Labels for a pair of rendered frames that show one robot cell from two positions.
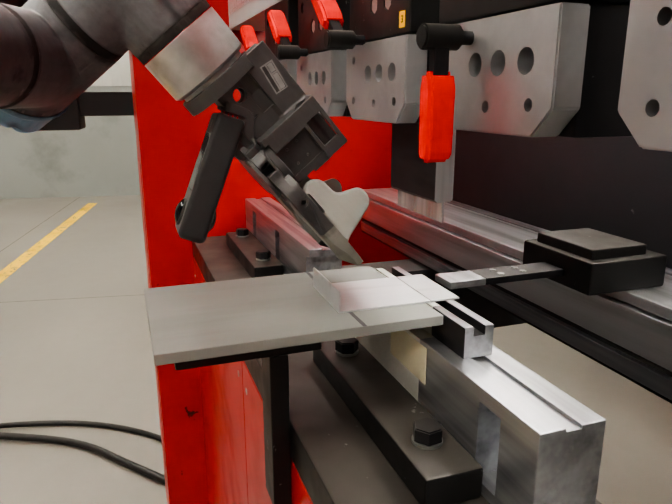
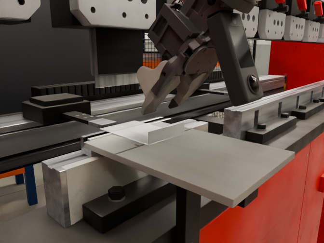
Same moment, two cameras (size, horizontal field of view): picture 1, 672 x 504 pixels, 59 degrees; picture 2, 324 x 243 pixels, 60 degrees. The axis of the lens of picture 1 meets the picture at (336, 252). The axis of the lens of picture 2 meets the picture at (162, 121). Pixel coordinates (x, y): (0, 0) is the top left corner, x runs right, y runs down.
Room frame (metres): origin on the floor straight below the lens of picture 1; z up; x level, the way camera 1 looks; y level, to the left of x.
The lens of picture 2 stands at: (0.78, 0.39, 1.14)
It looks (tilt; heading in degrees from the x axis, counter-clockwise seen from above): 14 degrees down; 242
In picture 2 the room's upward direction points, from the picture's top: straight up
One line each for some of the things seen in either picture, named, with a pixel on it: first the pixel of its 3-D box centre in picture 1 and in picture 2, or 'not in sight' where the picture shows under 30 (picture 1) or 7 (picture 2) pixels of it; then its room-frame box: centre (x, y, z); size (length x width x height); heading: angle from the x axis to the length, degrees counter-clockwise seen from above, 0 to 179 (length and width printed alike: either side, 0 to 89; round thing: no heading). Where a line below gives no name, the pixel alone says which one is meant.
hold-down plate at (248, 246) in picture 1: (252, 253); not in sight; (1.16, 0.17, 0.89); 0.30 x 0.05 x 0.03; 20
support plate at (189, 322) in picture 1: (284, 305); (183, 149); (0.57, 0.05, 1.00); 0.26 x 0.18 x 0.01; 110
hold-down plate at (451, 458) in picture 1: (380, 403); (158, 185); (0.56, -0.05, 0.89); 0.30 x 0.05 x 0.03; 20
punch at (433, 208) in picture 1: (420, 168); (117, 58); (0.62, -0.09, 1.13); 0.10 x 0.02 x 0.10; 20
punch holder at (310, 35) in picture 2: not in sight; (303, 20); (-0.30, -0.41, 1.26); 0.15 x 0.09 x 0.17; 20
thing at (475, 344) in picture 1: (426, 305); (130, 133); (0.59, -0.10, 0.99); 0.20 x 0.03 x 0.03; 20
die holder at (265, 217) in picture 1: (285, 241); not in sight; (1.14, 0.10, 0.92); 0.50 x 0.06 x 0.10; 20
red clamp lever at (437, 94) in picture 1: (444, 94); not in sight; (0.45, -0.08, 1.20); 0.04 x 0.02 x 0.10; 110
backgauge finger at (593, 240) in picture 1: (540, 262); (73, 111); (0.67, -0.24, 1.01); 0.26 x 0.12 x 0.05; 110
